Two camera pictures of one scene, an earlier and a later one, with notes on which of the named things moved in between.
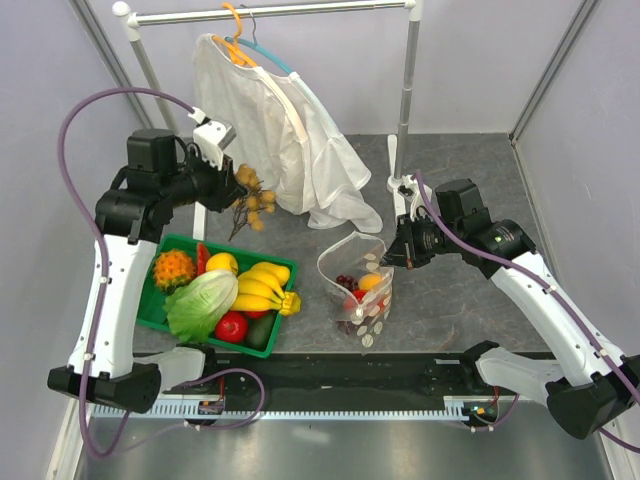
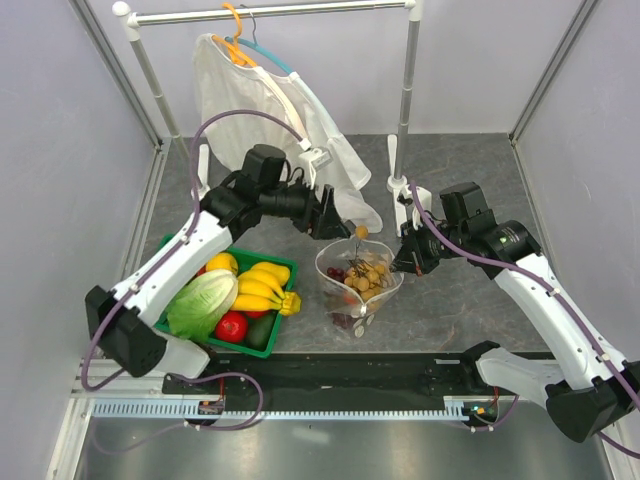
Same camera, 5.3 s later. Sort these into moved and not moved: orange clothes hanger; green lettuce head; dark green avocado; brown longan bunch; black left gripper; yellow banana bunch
Moved: brown longan bunch; black left gripper
Not moved: orange clothes hanger; green lettuce head; yellow banana bunch; dark green avocado
